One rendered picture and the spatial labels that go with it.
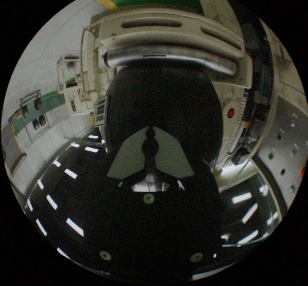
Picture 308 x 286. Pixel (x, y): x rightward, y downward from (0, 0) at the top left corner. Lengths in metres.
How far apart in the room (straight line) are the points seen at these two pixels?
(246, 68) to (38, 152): 11.61
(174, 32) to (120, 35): 0.10
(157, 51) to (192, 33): 0.08
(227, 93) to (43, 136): 11.47
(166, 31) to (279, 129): 0.56
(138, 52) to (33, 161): 11.49
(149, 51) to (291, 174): 0.68
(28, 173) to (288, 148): 12.28
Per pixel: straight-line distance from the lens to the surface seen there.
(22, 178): 11.96
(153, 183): 0.19
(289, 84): 0.53
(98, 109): 0.20
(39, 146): 11.32
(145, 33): 0.22
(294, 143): 0.56
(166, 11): 0.25
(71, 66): 2.63
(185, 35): 0.22
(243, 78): 0.30
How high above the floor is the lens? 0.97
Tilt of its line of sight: 30 degrees up
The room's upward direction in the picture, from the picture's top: 179 degrees clockwise
